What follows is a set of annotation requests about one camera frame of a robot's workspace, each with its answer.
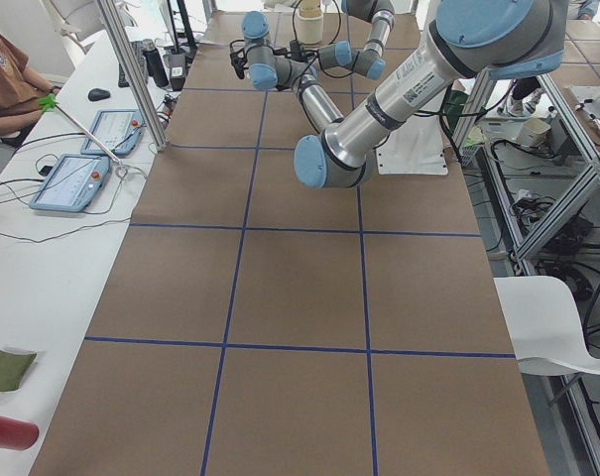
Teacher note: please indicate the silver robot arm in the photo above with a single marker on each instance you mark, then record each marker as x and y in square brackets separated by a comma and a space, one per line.
[510, 39]
[269, 68]

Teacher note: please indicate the upper teach pendant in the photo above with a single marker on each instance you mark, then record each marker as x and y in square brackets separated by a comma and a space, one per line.
[118, 129]

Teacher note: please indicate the teach pendant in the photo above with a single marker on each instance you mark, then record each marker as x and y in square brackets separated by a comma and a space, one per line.
[71, 184]
[118, 129]

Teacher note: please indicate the cream plastic basket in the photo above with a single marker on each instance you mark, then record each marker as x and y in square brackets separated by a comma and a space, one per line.
[309, 22]

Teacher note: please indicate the lower teach pendant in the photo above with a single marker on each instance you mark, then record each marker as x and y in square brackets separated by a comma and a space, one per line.
[71, 184]

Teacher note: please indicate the black computer mouse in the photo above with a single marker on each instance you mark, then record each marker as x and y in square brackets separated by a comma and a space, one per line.
[98, 94]

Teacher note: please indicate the white chair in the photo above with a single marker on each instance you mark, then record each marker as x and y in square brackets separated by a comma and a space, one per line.
[545, 329]

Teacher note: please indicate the metal rod green tip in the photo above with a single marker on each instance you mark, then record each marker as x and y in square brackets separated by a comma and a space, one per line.
[49, 102]

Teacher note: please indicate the person in brown shirt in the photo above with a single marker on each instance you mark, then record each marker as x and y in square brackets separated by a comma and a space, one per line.
[20, 89]

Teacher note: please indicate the green bean bag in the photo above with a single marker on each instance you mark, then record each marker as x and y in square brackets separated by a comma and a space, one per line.
[13, 368]

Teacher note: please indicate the red bottle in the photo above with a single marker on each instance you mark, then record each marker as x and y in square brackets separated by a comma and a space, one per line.
[16, 434]

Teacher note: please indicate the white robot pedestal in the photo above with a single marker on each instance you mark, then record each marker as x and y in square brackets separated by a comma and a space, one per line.
[414, 149]

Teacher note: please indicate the aluminium frame post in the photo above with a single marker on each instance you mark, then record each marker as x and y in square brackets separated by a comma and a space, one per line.
[124, 53]

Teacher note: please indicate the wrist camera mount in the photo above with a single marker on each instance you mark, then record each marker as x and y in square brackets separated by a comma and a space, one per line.
[238, 58]

